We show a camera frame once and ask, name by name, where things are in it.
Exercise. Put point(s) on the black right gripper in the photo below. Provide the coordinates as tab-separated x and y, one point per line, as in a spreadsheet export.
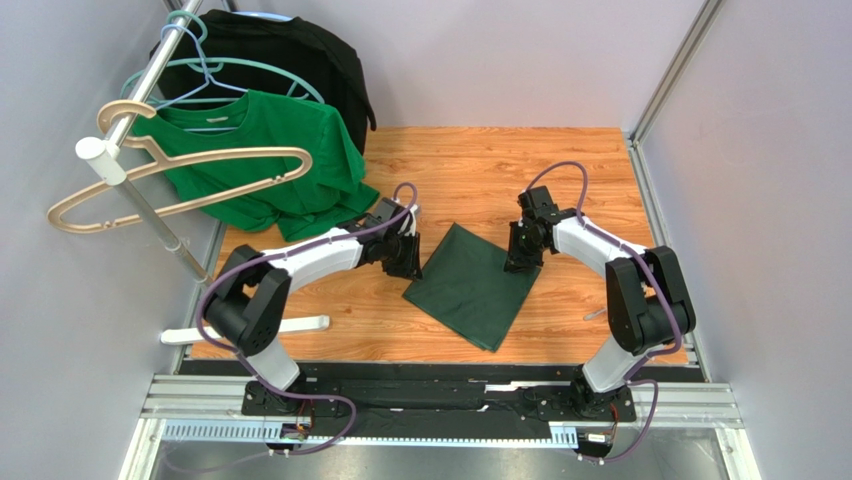
524	252

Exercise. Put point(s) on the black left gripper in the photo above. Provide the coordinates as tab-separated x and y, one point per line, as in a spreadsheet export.
411	267

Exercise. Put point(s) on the dark green cloth napkin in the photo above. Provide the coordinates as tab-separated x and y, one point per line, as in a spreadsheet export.
465	288

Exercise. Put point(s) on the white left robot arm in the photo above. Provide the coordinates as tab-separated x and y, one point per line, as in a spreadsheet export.
246	301

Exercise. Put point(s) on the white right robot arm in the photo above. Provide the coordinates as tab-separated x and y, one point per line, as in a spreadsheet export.
648	306

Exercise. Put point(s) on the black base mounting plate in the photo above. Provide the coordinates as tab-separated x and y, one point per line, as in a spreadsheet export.
542	402

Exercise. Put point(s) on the teal plastic hanger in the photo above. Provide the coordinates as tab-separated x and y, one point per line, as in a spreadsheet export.
299	88

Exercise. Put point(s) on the black t-shirt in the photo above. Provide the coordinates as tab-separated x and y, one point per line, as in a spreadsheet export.
298	46

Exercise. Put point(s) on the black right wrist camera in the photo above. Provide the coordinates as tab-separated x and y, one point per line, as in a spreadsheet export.
536	202

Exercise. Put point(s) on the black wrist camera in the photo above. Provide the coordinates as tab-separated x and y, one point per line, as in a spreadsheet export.
391	218
536	202

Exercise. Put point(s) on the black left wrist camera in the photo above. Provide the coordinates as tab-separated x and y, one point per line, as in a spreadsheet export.
391	218

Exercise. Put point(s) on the light blue wire hanger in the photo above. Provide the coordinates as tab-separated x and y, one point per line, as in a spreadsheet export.
200	65

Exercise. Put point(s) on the aluminium frame rail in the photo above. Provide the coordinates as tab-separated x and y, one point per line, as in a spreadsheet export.
197	408

